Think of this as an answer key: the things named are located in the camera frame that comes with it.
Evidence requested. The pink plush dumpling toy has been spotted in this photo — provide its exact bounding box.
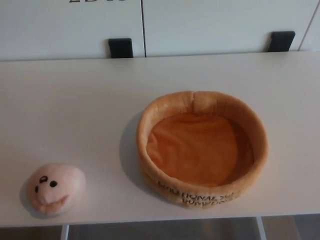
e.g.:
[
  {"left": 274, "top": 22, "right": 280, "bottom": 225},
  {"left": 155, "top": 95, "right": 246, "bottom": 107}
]
[{"left": 26, "top": 162, "right": 87, "bottom": 216}]

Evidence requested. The white metal table leg frame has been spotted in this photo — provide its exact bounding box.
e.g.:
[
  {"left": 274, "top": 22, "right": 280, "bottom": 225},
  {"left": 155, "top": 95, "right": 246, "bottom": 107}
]
[
  {"left": 60, "top": 224, "right": 70, "bottom": 240},
  {"left": 255, "top": 216, "right": 268, "bottom": 240}
]

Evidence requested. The orange round plush basket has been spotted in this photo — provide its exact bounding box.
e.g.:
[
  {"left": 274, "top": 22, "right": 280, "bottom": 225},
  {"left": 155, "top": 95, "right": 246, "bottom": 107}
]
[{"left": 135, "top": 90, "right": 272, "bottom": 209}]

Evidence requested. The black cabinet handle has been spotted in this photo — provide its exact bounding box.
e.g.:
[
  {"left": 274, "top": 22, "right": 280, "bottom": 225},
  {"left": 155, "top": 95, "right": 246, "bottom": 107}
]
[
  {"left": 108, "top": 37, "right": 134, "bottom": 59},
  {"left": 268, "top": 30, "right": 297, "bottom": 53}
]

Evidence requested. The white cabinet door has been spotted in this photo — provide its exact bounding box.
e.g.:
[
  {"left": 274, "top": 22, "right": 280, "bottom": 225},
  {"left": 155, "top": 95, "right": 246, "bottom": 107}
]
[
  {"left": 140, "top": 0, "right": 320, "bottom": 58},
  {"left": 0, "top": 0, "right": 146, "bottom": 62},
  {"left": 300, "top": 8, "right": 320, "bottom": 53}
]

